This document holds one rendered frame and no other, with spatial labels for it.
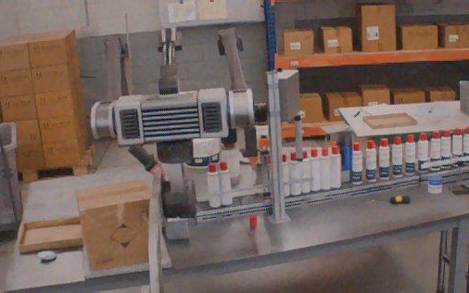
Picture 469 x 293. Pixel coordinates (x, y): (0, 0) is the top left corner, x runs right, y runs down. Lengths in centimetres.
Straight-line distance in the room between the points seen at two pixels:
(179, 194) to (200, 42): 507
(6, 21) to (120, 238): 540
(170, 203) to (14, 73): 401
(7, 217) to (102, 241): 257
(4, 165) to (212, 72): 330
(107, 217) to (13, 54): 382
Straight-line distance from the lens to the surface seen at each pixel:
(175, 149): 227
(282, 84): 271
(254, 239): 273
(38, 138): 626
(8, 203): 498
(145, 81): 743
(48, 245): 286
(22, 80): 615
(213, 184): 291
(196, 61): 734
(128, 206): 248
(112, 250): 254
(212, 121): 224
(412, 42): 686
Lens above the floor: 202
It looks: 17 degrees down
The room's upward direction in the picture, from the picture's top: 4 degrees counter-clockwise
